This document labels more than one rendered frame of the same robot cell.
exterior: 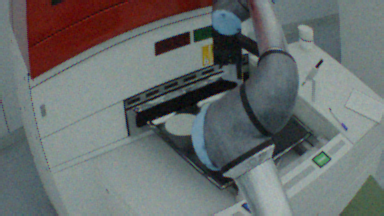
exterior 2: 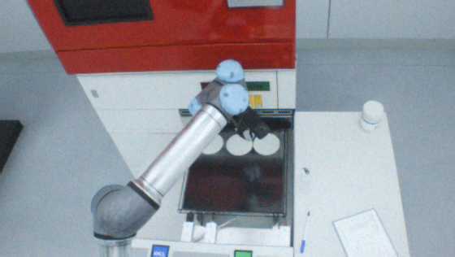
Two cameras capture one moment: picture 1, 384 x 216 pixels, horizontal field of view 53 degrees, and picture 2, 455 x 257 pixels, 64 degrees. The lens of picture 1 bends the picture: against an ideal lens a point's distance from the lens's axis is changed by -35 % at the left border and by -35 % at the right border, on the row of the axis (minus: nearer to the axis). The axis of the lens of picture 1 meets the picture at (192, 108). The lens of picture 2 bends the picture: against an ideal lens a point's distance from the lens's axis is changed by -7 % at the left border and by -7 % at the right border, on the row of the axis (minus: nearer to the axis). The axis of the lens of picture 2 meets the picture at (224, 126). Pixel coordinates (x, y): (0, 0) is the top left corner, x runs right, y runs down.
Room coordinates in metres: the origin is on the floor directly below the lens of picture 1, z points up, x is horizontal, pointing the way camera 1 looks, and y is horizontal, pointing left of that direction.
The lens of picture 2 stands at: (0.75, -0.68, 2.11)
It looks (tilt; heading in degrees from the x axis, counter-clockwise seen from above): 51 degrees down; 46
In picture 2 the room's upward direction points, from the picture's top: 11 degrees counter-clockwise
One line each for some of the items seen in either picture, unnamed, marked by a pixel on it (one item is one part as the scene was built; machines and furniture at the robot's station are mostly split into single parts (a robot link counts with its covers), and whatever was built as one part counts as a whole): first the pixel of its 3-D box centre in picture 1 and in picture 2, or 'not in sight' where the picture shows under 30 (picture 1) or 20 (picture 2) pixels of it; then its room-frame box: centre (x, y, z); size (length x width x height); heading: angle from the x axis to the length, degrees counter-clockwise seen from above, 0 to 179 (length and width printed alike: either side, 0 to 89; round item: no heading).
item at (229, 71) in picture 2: not in sight; (231, 80); (1.35, -0.11, 1.29); 0.09 x 0.08 x 0.11; 174
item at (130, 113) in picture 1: (191, 97); (236, 123); (1.46, 0.00, 0.89); 0.44 x 0.02 x 0.10; 122
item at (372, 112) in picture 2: (306, 38); (371, 116); (1.67, -0.46, 1.01); 0.07 x 0.07 x 0.10
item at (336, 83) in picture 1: (330, 100); (344, 193); (1.41, -0.50, 0.89); 0.62 x 0.35 x 0.14; 32
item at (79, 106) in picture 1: (133, 80); (187, 99); (1.38, 0.16, 1.02); 0.82 x 0.03 x 0.40; 122
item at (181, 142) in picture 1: (238, 129); (236, 167); (1.29, -0.12, 0.90); 0.34 x 0.34 x 0.01; 32
